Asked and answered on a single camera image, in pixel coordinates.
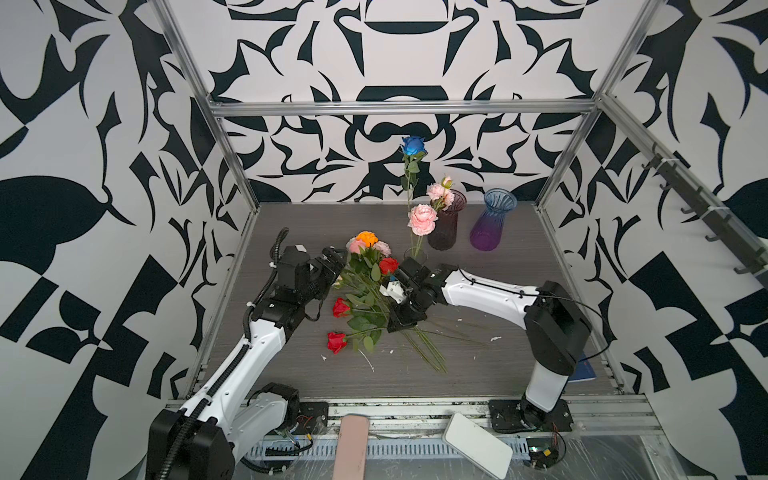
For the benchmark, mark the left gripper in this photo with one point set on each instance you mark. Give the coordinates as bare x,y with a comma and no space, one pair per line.
328,271

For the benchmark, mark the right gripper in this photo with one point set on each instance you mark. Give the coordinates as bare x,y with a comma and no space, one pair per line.
399,320

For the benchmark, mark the clear glass vase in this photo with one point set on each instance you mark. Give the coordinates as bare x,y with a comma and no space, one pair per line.
415,255

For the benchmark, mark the pink rose flower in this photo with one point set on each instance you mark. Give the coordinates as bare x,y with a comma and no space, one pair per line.
356,246

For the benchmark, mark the large pink peony flower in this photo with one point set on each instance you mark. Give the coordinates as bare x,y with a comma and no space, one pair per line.
421,221

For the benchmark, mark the blue rose flower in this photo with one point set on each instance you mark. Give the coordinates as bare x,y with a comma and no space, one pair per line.
413,149

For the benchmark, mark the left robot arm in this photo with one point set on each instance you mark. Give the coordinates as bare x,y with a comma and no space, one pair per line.
214,429

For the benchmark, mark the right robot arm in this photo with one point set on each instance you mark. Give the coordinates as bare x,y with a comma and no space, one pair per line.
556,327

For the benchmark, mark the maroon glass vase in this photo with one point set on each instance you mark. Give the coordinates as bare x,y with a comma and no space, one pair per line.
444,235

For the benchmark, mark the blue purple glass vase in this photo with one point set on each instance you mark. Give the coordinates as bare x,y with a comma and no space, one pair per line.
487,231

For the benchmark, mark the red rose upper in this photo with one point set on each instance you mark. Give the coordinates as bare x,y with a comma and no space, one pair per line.
388,266

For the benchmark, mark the red rose lower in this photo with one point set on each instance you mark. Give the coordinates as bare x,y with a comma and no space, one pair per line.
337,341

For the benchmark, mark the small pink flower sprig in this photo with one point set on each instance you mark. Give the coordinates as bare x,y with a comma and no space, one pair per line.
441,194

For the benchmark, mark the blue book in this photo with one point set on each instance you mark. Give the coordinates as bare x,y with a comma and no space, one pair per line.
583,372

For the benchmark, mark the white phone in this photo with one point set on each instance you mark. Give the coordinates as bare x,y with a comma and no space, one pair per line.
477,445

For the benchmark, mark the circuit board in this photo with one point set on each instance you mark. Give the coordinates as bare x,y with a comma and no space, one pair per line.
545,453

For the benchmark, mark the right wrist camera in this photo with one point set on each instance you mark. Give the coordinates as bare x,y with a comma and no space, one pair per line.
393,290

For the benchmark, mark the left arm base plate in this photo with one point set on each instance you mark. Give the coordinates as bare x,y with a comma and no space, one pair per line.
307,417

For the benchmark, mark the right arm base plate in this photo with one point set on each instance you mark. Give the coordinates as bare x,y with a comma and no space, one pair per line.
519,416

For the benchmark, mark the wall hook rail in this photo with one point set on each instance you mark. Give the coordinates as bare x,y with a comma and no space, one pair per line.
703,205

